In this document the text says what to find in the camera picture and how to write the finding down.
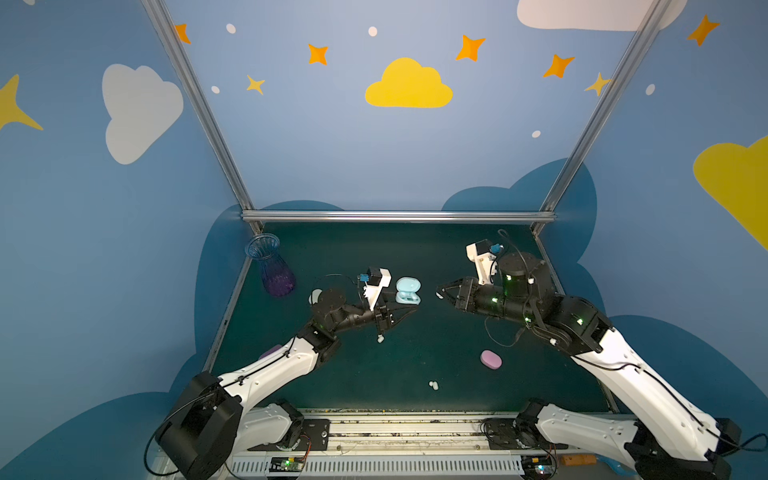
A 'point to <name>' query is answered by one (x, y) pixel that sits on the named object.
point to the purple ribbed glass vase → (278, 279)
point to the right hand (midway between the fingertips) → (443, 286)
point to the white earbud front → (434, 384)
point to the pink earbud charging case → (491, 360)
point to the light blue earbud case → (407, 287)
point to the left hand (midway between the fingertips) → (416, 305)
